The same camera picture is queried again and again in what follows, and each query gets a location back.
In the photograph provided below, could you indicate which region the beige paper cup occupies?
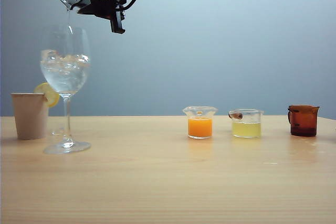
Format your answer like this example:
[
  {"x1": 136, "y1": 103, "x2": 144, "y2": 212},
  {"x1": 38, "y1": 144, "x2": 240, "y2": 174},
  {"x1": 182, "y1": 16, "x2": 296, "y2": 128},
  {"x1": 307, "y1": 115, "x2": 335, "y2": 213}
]
[{"x1": 10, "y1": 92, "x2": 49, "y2": 141}]

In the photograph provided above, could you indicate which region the clear cup with yellow juice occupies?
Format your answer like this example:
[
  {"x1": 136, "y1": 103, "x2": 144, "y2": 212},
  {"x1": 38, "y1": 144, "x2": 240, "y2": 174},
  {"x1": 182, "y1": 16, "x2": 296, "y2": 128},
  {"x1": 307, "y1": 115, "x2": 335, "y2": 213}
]
[{"x1": 228, "y1": 108, "x2": 264, "y2": 139}]

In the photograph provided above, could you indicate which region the amber glass measuring cup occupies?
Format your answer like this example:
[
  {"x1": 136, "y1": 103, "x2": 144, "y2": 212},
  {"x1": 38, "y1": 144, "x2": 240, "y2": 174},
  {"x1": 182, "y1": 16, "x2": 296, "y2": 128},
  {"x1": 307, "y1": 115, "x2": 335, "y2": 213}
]
[{"x1": 286, "y1": 104, "x2": 321, "y2": 137}]

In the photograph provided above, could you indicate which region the yellow lemon slice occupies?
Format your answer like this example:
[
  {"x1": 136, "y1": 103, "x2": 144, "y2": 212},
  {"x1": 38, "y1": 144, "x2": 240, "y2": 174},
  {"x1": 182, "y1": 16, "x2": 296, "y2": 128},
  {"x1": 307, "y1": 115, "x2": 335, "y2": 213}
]
[{"x1": 33, "y1": 82, "x2": 60, "y2": 108}]

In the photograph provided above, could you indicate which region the small clear glass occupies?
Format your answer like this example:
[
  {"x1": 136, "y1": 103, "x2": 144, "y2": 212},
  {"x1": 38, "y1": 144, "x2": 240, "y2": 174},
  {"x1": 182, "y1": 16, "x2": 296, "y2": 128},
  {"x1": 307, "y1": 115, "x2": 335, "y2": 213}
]
[{"x1": 51, "y1": 125, "x2": 65, "y2": 137}]

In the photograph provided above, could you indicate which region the large clear wine glass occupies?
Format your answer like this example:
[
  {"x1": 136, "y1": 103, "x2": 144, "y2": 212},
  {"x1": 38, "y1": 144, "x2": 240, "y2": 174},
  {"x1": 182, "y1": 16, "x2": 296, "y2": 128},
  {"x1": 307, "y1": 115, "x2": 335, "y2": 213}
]
[{"x1": 39, "y1": 24, "x2": 92, "y2": 155}]

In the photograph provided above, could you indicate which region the clear cup with orange juice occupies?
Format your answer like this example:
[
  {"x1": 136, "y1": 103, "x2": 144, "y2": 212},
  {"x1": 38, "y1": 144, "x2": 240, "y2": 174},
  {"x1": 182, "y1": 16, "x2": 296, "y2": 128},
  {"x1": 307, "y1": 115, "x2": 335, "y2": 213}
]
[{"x1": 182, "y1": 105, "x2": 218, "y2": 140}]

